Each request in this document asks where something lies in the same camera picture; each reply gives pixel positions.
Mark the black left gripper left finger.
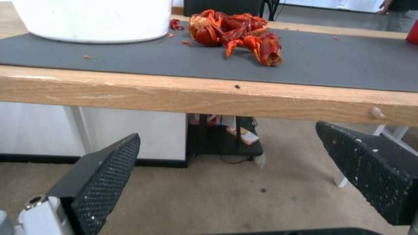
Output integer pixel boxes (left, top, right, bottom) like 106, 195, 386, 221
16, 133, 142, 235

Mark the red cup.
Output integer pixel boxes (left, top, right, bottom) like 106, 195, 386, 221
405, 25, 418, 44

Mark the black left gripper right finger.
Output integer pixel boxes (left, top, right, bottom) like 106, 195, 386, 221
315, 121, 413, 226

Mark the white cabinet panel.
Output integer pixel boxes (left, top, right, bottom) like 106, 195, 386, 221
0, 102, 187, 168

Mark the red crayfish shell pile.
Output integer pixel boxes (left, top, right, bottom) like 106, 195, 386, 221
188, 9, 283, 67

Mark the wooden table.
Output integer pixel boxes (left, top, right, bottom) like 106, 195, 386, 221
0, 0, 418, 127

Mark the person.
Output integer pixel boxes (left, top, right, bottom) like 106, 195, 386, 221
376, 0, 418, 33

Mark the grey table mat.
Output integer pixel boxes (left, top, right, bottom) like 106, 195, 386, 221
0, 21, 418, 93

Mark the black chair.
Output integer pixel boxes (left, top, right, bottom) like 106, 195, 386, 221
183, 0, 279, 22

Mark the black rolling cart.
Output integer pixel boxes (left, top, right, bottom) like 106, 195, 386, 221
186, 114, 265, 169

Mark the white round container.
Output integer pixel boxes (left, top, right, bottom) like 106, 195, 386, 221
11, 0, 173, 44

